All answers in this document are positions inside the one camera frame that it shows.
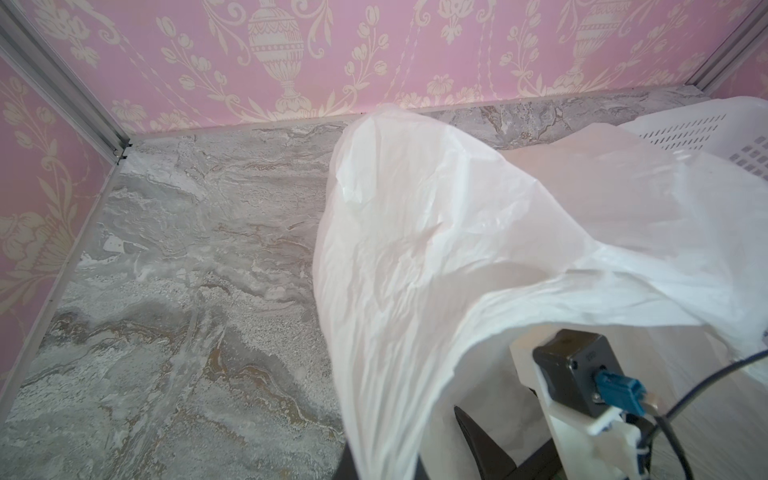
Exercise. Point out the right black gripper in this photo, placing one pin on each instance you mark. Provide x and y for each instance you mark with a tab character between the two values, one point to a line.
493	463

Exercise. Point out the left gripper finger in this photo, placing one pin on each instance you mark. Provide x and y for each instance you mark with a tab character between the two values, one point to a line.
346	469

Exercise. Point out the white plastic bag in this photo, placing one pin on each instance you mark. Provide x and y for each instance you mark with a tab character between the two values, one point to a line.
436	252

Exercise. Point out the white perforated plastic basket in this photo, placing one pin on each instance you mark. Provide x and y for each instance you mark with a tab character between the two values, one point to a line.
734	129

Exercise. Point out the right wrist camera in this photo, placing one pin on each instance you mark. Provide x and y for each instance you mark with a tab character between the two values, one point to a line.
585	399

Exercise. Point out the right aluminium corner post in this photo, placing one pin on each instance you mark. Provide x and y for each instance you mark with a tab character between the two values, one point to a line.
731	54

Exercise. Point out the aluminium corner post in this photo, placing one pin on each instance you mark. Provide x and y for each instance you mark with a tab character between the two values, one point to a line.
30	55
731	54

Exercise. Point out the left aluminium corner post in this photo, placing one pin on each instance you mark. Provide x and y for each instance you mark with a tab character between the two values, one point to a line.
30	55

